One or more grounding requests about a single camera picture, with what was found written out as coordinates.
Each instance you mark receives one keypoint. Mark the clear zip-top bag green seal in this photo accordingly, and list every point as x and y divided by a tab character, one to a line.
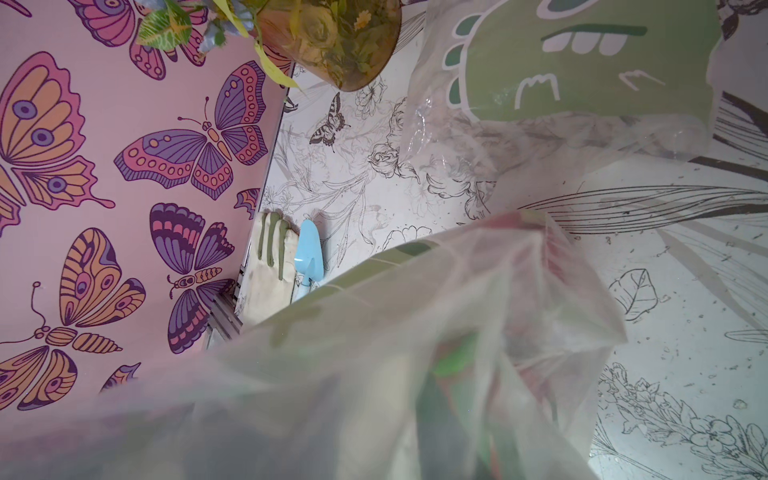
504	85

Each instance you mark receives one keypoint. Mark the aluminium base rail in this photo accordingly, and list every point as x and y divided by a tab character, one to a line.
223	323

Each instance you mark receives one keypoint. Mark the dragon fruit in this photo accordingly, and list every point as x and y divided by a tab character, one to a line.
481	420

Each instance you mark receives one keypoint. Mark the light blue garden trowel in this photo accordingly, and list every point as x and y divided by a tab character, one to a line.
308	260

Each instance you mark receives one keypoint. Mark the potted plant yellow green leaves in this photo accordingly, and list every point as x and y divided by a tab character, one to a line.
345	43

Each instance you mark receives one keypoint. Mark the beige gardening glove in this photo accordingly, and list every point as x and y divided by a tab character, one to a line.
269	277

